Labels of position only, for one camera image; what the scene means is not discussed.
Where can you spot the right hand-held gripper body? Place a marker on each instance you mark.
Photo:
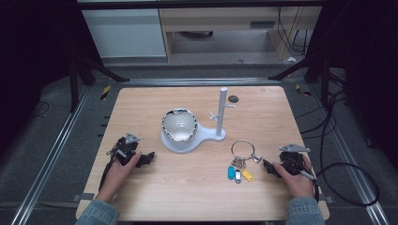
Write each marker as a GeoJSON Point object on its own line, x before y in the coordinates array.
{"type": "Point", "coordinates": [292, 157]}

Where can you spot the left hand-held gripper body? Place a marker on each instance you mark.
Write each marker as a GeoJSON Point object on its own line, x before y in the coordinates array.
{"type": "Point", "coordinates": [126, 149]}

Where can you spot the person's right hand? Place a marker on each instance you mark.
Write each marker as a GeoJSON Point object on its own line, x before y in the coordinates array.
{"type": "Point", "coordinates": [297, 184]}

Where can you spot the person's left hand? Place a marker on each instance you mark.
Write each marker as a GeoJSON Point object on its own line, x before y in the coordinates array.
{"type": "Point", "coordinates": [117, 176]}

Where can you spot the shiny metal bowl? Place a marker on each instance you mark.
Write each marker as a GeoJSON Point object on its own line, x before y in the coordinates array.
{"type": "Point", "coordinates": [179, 125]}

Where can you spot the yellow black tape strip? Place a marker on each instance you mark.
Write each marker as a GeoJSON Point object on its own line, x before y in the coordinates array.
{"type": "Point", "coordinates": [303, 90]}
{"type": "Point", "coordinates": [105, 92]}

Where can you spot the white stand with hook pole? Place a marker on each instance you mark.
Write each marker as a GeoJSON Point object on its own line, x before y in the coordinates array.
{"type": "Point", "coordinates": [206, 131]}

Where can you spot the grey table grommet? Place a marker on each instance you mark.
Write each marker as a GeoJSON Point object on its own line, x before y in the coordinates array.
{"type": "Point", "coordinates": [233, 99]}

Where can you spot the black stand legs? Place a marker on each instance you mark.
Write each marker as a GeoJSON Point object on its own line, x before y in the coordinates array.
{"type": "Point", "coordinates": [319, 67]}
{"type": "Point", "coordinates": [78, 75]}

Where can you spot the small white floor scrap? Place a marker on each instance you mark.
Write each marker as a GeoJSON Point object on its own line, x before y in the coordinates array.
{"type": "Point", "coordinates": [291, 59]}

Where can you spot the white cabinet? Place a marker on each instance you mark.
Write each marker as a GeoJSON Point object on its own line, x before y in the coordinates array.
{"type": "Point", "coordinates": [125, 33]}

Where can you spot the light wooden desk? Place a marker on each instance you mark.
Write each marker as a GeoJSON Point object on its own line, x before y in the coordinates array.
{"type": "Point", "coordinates": [219, 18]}

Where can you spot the metal floor rail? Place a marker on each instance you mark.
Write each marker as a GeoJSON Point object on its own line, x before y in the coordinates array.
{"type": "Point", "coordinates": [53, 156]}
{"type": "Point", "coordinates": [200, 82]}
{"type": "Point", "coordinates": [353, 162]}

